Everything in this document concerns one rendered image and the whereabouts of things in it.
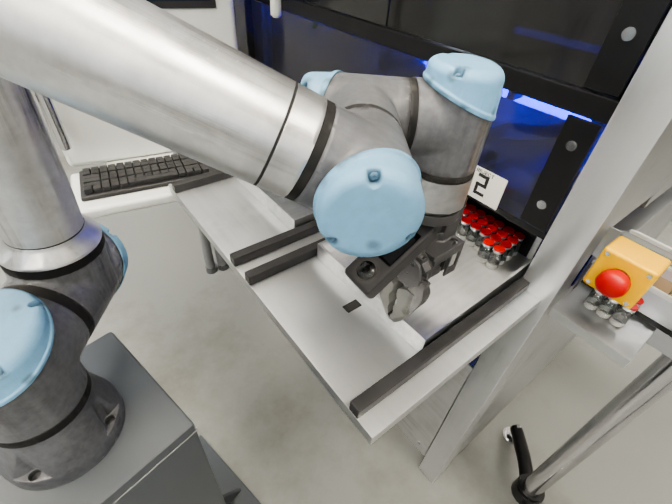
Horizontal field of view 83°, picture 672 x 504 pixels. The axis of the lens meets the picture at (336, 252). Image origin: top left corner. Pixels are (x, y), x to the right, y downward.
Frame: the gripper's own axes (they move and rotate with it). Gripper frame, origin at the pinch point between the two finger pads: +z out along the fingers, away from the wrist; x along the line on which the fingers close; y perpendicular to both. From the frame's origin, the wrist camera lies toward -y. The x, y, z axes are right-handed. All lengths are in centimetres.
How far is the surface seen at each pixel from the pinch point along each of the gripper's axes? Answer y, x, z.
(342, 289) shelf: -0.3, 10.8, 3.5
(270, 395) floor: 1, 44, 91
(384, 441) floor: 25, 7, 91
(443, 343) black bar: 4.0, -7.5, 1.5
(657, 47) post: 26.7, -7.3, -36.1
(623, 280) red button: 24.1, -18.8, -10.0
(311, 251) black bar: -0.2, 20.3, 1.7
